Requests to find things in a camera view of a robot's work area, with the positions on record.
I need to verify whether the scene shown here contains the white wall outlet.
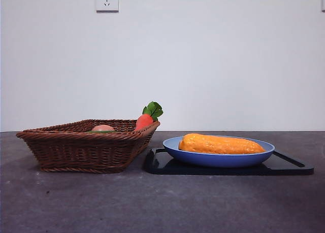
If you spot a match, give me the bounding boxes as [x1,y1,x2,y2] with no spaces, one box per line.
[95,0,119,14]

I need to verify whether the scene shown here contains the yellow toy corn cob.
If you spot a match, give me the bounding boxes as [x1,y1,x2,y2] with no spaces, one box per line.
[178,133,266,155]

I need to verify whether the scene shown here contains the brown wicker basket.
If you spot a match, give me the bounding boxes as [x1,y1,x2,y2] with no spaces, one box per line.
[16,119,161,173]

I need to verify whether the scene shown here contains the blue round plate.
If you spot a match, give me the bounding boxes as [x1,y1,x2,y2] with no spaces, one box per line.
[162,136,276,168]

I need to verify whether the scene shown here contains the orange toy carrot green leaves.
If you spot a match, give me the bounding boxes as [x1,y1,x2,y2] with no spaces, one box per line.
[134,101,164,131]

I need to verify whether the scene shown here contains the tan egg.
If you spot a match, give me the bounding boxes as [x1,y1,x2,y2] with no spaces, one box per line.
[91,124,116,132]

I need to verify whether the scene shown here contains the black rectangular tray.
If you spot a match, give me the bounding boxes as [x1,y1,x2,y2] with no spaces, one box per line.
[144,147,315,176]

